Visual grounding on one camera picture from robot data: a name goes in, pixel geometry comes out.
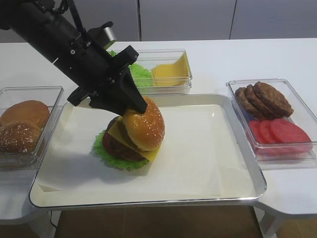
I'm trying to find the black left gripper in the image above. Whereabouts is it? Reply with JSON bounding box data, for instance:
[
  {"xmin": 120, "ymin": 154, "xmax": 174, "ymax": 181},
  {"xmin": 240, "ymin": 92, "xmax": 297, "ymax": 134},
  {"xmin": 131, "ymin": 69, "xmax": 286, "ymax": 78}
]
[{"xmin": 55, "ymin": 27, "xmax": 148, "ymax": 116}]

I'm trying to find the yellow cheese slice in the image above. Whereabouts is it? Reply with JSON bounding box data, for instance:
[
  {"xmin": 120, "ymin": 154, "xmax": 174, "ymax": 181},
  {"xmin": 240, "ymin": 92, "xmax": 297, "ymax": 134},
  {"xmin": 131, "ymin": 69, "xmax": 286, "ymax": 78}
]
[{"xmin": 108, "ymin": 117, "xmax": 165, "ymax": 162}]

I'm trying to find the sesame top burger bun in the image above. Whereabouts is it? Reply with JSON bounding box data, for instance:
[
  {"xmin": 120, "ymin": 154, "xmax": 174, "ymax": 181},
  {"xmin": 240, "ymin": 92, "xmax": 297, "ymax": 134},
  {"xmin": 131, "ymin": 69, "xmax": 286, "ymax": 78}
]
[{"xmin": 123, "ymin": 96, "xmax": 165, "ymax": 151}]

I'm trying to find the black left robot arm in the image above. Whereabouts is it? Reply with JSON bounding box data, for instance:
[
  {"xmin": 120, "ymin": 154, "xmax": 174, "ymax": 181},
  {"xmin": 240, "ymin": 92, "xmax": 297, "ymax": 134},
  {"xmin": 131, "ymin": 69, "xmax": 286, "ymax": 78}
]
[{"xmin": 0, "ymin": 0, "xmax": 148, "ymax": 115}]

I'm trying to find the green lettuce in container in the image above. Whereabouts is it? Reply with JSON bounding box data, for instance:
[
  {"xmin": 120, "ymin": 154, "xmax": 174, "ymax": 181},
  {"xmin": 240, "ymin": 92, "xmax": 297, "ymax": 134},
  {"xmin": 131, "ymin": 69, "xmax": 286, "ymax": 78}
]
[{"xmin": 106, "ymin": 50, "xmax": 153, "ymax": 87}]

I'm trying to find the clear lettuce cheese container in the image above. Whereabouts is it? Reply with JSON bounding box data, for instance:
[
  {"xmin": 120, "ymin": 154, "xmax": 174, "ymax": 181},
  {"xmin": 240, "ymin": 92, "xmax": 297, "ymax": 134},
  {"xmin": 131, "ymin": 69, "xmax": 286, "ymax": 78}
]
[{"xmin": 105, "ymin": 49, "xmax": 193, "ymax": 96}]

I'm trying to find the green lettuce under burger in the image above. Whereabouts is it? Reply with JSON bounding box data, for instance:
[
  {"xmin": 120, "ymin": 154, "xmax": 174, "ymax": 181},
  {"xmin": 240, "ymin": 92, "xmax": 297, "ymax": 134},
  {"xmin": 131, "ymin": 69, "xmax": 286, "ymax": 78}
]
[{"xmin": 92, "ymin": 130, "xmax": 149, "ymax": 172}]

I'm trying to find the stack of yellow cheese slices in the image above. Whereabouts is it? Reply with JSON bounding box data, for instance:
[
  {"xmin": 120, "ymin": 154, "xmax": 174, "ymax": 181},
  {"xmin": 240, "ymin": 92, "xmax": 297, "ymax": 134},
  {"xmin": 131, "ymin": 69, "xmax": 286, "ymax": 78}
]
[{"xmin": 152, "ymin": 53, "xmax": 190, "ymax": 87}]

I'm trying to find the brown patty on burger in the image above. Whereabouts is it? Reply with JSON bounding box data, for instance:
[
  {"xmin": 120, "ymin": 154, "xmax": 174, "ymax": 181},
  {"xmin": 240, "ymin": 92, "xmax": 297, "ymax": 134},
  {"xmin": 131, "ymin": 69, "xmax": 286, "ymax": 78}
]
[{"xmin": 102, "ymin": 117, "xmax": 148, "ymax": 163}]

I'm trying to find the silver metal serving tray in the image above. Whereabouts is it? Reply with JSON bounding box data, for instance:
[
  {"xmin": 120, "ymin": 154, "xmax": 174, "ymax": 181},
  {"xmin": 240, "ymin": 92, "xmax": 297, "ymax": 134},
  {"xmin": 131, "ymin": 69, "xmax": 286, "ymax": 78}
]
[{"xmin": 29, "ymin": 94, "xmax": 266, "ymax": 208}]

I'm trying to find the plain brown bun half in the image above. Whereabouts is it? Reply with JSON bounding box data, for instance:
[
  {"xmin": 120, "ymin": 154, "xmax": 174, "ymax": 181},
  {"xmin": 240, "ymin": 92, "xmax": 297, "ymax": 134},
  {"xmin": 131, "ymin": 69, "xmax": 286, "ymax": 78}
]
[{"xmin": 0, "ymin": 100, "xmax": 50, "ymax": 128}]

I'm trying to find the clear bun container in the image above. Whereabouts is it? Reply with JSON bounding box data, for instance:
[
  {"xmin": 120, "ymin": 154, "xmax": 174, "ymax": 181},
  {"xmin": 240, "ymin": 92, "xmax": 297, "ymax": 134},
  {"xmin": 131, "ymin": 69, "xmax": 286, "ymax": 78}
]
[{"xmin": 0, "ymin": 86, "xmax": 63, "ymax": 170}]

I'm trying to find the white paper tray liner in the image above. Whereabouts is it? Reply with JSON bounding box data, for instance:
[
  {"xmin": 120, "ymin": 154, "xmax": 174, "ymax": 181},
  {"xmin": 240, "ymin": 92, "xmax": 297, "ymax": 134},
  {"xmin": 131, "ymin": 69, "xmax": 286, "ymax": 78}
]
[{"xmin": 37, "ymin": 105, "xmax": 251, "ymax": 195}]

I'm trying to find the sesame bun in container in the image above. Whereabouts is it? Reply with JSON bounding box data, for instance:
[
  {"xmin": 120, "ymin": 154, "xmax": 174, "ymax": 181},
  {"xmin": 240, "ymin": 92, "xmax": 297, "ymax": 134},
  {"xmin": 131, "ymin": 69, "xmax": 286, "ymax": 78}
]
[{"xmin": 0, "ymin": 121, "xmax": 42, "ymax": 153}]

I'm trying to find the rear brown meat patty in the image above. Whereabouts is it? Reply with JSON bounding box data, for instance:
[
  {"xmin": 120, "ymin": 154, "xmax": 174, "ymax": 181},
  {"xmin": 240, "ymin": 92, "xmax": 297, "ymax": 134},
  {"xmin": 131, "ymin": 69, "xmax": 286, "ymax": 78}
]
[{"xmin": 235, "ymin": 87, "xmax": 267, "ymax": 121}]

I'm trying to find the brown meat patty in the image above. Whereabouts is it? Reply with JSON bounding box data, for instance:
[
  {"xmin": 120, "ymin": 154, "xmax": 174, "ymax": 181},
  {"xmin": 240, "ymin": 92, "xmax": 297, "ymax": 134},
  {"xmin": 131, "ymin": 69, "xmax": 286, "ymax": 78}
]
[
  {"xmin": 235, "ymin": 87, "xmax": 267, "ymax": 121},
  {"xmin": 246, "ymin": 84, "xmax": 275, "ymax": 119},
  {"xmin": 253, "ymin": 81, "xmax": 294, "ymax": 117}
]

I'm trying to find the rear red tomato slice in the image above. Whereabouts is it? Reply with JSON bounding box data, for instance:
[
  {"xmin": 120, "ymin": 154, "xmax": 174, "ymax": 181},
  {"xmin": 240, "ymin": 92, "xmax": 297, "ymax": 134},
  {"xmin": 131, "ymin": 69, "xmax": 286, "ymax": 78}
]
[{"xmin": 249, "ymin": 120, "xmax": 265, "ymax": 144}]

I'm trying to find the red tomato slice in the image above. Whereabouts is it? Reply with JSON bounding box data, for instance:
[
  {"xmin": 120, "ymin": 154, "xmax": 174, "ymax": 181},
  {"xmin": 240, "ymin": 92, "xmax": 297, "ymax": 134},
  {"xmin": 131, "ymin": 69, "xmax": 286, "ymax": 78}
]
[
  {"xmin": 269, "ymin": 119, "xmax": 313, "ymax": 153},
  {"xmin": 249, "ymin": 120, "xmax": 265, "ymax": 144},
  {"xmin": 259, "ymin": 120, "xmax": 278, "ymax": 144}
]

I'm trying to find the middle brown meat patty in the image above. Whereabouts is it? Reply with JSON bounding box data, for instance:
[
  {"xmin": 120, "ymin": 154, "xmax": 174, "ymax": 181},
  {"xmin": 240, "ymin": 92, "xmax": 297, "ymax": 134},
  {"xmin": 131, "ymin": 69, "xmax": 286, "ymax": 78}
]
[{"xmin": 246, "ymin": 84, "xmax": 275, "ymax": 119}]

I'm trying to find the middle red tomato slice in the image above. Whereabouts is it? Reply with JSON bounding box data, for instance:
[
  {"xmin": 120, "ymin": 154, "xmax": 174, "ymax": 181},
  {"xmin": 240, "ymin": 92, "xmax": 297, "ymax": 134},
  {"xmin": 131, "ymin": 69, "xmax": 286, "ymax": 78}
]
[{"xmin": 259, "ymin": 120, "xmax": 278, "ymax": 144}]

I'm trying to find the top brown meat patty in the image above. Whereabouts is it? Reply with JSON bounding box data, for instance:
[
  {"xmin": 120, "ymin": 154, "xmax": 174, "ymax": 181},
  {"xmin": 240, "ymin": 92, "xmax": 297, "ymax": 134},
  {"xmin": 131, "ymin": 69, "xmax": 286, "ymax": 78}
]
[{"xmin": 253, "ymin": 81, "xmax": 294, "ymax": 117}]

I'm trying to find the clear patty tomato container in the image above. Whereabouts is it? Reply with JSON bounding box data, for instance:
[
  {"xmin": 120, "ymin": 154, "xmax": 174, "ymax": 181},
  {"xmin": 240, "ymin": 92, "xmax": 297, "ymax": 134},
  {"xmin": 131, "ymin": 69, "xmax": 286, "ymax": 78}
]
[{"xmin": 226, "ymin": 79, "xmax": 317, "ymax": 168}]

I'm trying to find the front red tomato slice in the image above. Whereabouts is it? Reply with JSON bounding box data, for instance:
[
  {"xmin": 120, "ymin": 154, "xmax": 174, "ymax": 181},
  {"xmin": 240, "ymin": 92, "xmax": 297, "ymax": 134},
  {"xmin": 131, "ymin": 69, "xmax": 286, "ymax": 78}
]
[{"xmin": 269, "ymin": 119, "xmax": 313, "ymax": 153}]

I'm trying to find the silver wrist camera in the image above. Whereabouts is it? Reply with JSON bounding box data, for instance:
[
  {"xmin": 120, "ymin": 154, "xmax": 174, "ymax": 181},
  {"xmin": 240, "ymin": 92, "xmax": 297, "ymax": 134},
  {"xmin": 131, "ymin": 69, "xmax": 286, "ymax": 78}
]
[{"xmin": 96, "ymin": 21, "xmax": 116, "ymax": 50}]

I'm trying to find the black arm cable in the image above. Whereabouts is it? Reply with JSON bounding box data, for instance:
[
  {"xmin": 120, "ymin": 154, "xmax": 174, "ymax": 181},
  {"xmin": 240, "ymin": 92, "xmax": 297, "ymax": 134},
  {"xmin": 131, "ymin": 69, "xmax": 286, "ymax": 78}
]
[{"xmin": 51, "ymin": 0, "xmax": 91, "ymax": 48}]

